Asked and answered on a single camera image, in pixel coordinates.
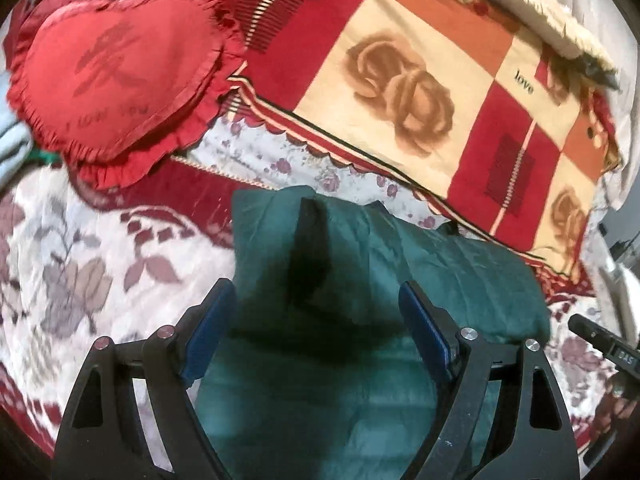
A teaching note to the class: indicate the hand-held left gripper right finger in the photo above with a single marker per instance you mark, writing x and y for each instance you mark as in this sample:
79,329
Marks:
425,325

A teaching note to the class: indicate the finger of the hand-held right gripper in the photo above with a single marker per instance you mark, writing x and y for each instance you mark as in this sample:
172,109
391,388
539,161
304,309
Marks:
592,332

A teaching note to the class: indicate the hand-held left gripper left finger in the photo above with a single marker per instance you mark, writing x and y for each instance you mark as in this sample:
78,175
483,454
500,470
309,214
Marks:
210,330

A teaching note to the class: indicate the green puffer jacket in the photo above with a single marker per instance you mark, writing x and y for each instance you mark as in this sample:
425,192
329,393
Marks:
450,270

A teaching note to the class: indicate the person's right hand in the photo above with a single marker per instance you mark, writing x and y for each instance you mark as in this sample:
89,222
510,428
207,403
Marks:
620,405

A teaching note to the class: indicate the floral white bedspread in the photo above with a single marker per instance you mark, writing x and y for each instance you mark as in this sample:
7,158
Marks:
75,240

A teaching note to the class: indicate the light blue cloth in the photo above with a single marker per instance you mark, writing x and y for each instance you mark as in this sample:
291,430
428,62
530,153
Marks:
12,140

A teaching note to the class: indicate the red heart-shaped pillow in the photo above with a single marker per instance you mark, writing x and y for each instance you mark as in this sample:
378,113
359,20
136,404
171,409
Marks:
115,70

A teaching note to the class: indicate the red cream rose blanket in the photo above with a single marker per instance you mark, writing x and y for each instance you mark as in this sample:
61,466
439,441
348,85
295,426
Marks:
425,45

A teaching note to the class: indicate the cream fluffy cloth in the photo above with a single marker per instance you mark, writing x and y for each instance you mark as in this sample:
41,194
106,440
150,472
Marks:
540,5

